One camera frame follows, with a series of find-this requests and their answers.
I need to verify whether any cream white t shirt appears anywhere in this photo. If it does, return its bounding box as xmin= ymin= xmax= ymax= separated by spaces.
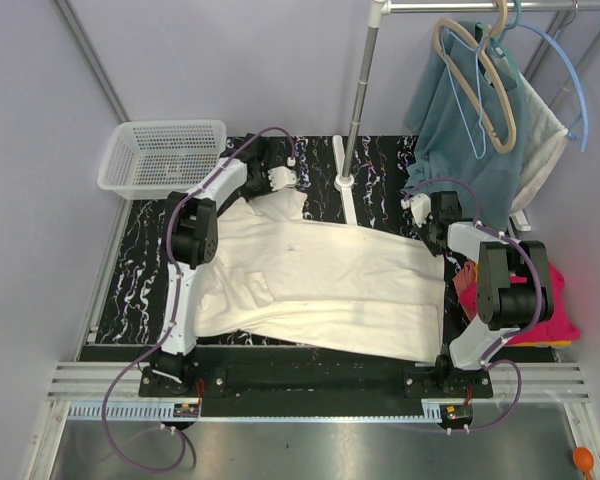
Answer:
xmin=188 ymin=189 xmax=445 ymax=363

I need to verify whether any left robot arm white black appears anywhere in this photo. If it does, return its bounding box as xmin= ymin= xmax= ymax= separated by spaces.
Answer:
xmin=150 ymin=134 xmax=274 ymax=396

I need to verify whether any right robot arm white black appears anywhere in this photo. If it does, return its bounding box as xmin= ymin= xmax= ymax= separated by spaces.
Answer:
xmin=409 ymin=191 xmax=554 ymax=397

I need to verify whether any metal clothes rack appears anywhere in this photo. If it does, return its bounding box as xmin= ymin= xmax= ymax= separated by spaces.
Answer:
xmin=333 ymin=0 xmax=600 ymax=225

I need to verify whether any black marble pattern mat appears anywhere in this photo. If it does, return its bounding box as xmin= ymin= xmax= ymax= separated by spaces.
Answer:
xmin=99 ymin=134 xmax=521 ymax=347

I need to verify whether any teal t shirt hanging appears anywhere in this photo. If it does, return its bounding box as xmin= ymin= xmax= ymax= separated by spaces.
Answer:
xmin=405 ymin=37 xmax=529 ymax=230

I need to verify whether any white perforated plastic basket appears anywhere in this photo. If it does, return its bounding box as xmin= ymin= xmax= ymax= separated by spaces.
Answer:
xmin=97 ymin=119 xmax=227 ymax=201

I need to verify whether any white grey towel hanging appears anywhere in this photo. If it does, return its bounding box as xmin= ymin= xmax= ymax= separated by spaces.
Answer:
xmin=511 ymin=76 xmax=568 ymax=214

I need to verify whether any pink red t shirt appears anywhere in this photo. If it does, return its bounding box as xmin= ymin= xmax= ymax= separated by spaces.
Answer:
xmin=453 ymin=260 xmax=581 ymax=343

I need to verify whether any yellow object under shirt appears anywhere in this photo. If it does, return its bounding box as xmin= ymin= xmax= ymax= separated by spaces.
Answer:
xmin=506 ymin=340 xmax=572 ymax=349

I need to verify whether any beige clothes hanger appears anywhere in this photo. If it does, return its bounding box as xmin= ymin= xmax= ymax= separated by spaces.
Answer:
xmin=432 ymin=1 xmax=517 ymax=154

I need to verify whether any green clothes hanger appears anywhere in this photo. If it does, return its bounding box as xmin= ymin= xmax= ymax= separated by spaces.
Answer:
xmin=489 ymin=0 xmax=524 ymax=84

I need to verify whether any light blue thick hanger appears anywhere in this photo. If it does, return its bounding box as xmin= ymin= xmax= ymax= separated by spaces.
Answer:
xmin=517 ymin=22 xmax=590 ymax=153

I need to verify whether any orange ball object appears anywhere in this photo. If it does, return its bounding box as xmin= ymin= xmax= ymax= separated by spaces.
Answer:
xmin=572 ymin=447 xmax=595 ymax=479

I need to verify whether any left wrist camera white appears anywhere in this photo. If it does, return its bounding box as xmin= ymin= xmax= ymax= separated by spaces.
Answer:
xmin=267 ymin=156 xmax=298 ymax=192

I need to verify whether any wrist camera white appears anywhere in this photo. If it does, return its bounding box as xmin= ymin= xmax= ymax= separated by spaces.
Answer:
xmin=401 ymin=193 xmax=431 ymax=227
xmin=267 ymin=156 xmax=298 ymax=192

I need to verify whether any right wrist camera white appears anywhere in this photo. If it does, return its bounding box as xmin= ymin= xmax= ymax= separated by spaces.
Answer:
xmin=401 ymin=193 xmax=431 ymax=227

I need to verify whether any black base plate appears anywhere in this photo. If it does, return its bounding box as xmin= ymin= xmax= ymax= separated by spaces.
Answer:
xmin=139 ymin=345 xmax=493 ymax=400

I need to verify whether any thin blue wire hanger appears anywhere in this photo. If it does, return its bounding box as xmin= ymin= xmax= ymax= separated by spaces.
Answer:
xmin=433 ymin=18 xmax=517 ymax=159

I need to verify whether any aluminium frame rail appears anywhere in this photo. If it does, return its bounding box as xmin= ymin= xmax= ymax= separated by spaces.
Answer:
xmin=47 ymin=362 xmax=151 ymax=399

